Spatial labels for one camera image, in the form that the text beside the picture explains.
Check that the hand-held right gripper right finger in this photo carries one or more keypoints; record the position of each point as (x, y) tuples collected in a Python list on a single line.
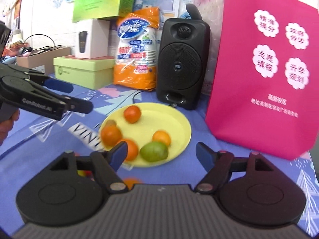
[(204, 154)]

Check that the orange paper cup package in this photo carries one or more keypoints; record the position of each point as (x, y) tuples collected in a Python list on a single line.
[(135, 54)]

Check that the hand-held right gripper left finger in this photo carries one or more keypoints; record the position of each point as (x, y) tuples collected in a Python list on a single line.
[(120, 154)]

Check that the green box on top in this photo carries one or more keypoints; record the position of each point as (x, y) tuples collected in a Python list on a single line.
[(102, 0)]

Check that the person's left hand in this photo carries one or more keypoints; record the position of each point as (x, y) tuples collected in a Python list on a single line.
[(8, 127)]

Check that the green mango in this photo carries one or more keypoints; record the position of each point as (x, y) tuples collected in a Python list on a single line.
[(154, 151)]

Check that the pink tote bag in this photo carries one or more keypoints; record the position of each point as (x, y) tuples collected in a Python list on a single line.
[(261, 92)]

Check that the purple printed tablecloth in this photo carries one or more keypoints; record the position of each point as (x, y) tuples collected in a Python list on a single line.
[(49, 139)]

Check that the white box with cup picture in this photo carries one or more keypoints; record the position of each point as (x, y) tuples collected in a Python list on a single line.
[(89, 38)]

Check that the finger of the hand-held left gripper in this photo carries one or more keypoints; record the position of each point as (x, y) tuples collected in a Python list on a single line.
[(59, 84), (79, 106)]

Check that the yellow red fruit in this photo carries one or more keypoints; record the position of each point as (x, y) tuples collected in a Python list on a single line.
[(84, 173)]

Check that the yellow plate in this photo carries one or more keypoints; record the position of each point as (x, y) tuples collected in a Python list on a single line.
[(154, 119)]

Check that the light green box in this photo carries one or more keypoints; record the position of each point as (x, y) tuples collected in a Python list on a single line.
[(82, 71)]

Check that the cardboard box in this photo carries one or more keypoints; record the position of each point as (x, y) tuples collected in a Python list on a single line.
[(39, 59)]

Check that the black speaker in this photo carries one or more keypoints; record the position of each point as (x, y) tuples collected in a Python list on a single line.
[(180, 64)]

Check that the small orange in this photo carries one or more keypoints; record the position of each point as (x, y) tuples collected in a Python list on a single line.
[(162, 137)]

